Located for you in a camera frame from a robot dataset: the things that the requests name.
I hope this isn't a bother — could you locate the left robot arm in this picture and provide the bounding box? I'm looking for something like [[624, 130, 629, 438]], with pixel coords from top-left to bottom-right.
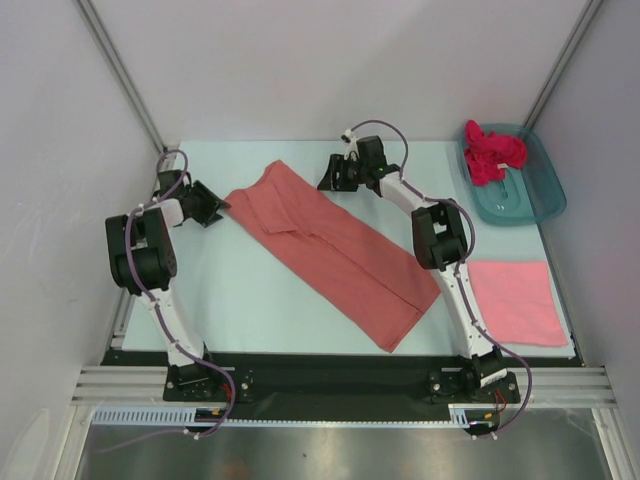
[[105, 170, 234, 402]]

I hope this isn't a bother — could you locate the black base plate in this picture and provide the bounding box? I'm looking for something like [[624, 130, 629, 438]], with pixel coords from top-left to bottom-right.
[[102, 349, 584, 422]]

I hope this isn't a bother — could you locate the white cable duct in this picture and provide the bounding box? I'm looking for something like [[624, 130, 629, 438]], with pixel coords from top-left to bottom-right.
[[92, 402, 501, 429]]

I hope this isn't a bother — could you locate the crimson t shirt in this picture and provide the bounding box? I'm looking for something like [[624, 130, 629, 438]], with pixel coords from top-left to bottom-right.
[[463, 120, 528, 187]]

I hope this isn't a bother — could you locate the teal plastic bin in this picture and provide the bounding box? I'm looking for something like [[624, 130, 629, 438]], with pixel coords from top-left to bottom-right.
[[458, 123, 567, 227]]

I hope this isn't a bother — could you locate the salmon t shirt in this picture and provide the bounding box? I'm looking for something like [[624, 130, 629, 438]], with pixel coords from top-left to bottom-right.
[[226, 160, 441, 352]]

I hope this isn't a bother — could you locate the aluminium post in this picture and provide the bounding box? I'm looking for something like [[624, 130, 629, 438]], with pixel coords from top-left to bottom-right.
[[522, 0, 607, 129], [73, 0, 167, 154]]

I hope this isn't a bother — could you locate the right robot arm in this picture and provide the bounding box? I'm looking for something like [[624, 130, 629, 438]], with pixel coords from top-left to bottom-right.
[[317, 130, 512, 401]]

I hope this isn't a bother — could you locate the left aluminium post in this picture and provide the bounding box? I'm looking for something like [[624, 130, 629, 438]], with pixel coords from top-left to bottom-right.
[[73, 0, 167, 154]]

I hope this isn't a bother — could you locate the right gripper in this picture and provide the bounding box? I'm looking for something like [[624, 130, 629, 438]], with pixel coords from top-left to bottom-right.
[[318, 154, 368, 193]]

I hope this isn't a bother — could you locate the folded pink t shirt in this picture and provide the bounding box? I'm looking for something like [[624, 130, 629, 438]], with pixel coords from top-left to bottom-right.
[[468, 261, 568, 347]]

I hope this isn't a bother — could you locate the right aluminium post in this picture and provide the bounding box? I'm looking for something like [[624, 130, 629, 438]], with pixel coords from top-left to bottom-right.
[[522, 0, 607, 129]]

